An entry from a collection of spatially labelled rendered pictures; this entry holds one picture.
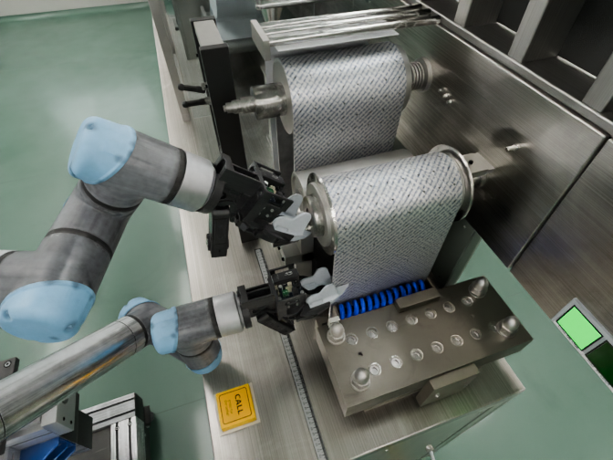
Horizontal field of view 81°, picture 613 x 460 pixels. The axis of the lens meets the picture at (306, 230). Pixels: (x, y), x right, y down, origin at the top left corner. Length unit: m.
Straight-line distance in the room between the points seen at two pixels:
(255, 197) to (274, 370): 0.46
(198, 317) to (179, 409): 1.22
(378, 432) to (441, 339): 0.22
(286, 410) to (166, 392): 1.12
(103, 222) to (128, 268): 1.82
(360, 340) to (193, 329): 0.32
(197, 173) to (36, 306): 0.22
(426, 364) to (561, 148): 0.43
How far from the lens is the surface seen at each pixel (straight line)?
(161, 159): 0.46
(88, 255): 0.48
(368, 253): 0.67
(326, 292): 0.68
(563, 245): 0.69
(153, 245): 2.37
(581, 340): 0.73
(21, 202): 3.10
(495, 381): 0.95
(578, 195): 0.65
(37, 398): 0.69
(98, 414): 1.72
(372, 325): 0.77
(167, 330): 0.67
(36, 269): 0.47
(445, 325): 0.81
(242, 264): 1.01
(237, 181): 0.50
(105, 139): 0.45
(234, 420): 0.82
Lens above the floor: 1.71
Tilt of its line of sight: 49 degrees down
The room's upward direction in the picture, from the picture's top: straight up
